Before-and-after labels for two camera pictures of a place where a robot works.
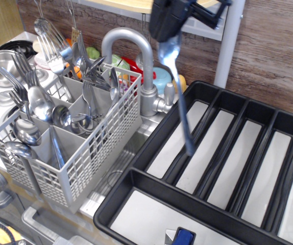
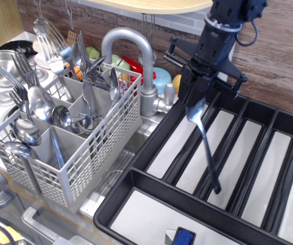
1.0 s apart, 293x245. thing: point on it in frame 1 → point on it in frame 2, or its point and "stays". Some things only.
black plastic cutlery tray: [248, 182] stays
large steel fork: [53, 58] stays
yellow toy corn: [182, 83] stays
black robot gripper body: [206, 16] → [212, 53]
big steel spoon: [169, 49] → [195, 113]
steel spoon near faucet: [115, 88] stays
